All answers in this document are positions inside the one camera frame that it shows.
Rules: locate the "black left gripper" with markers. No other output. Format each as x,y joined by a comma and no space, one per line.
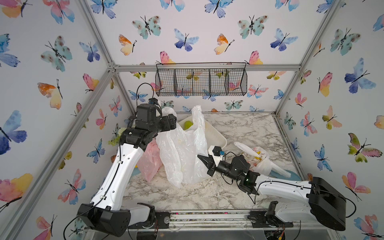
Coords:
172,122

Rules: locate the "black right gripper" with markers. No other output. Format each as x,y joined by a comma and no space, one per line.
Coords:
214,167

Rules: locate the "lemon print plastic bag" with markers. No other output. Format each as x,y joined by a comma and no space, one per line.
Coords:
179,150

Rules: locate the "pink plastic bag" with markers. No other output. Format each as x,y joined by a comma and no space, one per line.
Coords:
150,162

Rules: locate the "clear white plastic bag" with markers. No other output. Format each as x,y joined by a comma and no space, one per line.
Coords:
260,162

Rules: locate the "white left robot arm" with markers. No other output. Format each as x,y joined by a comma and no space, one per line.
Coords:
104,212

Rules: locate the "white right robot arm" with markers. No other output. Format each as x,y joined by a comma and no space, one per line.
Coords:
314,200

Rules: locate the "green pear top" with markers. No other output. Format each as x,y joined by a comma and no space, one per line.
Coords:
188,125

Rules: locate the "white rectangular tray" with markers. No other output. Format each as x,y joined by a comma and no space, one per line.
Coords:
213,136

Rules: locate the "potted flower plant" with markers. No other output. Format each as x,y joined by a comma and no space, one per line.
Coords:
116,138

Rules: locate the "light blue toy scoop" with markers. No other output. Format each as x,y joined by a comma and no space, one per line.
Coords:
136,172

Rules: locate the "light blue dustpan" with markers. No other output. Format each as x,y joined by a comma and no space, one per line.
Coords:
293,176

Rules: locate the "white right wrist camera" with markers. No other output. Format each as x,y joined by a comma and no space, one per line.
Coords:
217,153

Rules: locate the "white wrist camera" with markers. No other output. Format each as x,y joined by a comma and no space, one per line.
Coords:
154,101
217,153

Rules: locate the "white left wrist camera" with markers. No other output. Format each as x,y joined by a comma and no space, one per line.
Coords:
154,101

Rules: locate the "aluminium front rail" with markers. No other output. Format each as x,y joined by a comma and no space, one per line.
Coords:
210,220

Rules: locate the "black wire wall basket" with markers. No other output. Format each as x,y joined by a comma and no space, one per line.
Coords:
201,79

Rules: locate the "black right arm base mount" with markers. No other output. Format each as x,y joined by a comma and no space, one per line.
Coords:
267,219

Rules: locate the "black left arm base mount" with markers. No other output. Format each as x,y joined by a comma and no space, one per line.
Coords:
156,219

